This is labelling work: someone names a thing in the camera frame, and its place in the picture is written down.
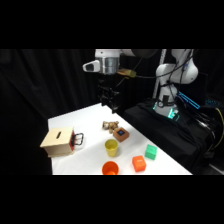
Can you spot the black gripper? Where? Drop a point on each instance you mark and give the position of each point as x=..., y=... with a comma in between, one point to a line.
x=107, y=89

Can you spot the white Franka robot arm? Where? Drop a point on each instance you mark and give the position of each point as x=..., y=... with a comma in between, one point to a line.
x=173, y=71

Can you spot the brown block with blue square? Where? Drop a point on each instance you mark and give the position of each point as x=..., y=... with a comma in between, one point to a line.
x=121, y=134

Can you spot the yellow plastic cup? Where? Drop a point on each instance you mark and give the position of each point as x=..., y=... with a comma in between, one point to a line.
x=111, y=147

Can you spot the green cube block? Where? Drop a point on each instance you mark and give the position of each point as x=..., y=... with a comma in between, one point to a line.
x=151, y=152

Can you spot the wooden box with slot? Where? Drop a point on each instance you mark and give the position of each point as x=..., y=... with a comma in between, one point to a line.
x=57, y=141

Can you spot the orange plastic cup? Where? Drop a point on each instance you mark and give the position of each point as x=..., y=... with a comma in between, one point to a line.
x=110, y=168

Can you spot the orange cube block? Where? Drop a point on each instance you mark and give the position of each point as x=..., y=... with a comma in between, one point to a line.
x=139, y=163

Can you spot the black curtain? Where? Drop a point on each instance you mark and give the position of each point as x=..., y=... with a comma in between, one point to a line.
x=43, y=86

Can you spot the black draped robot stand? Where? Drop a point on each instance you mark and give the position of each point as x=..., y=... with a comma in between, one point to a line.
x=170, y=136

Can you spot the blue lit control device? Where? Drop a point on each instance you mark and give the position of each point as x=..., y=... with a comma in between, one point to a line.
x=188, y=100

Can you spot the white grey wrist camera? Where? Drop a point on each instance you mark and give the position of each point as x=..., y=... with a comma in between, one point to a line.
x=91, y=66

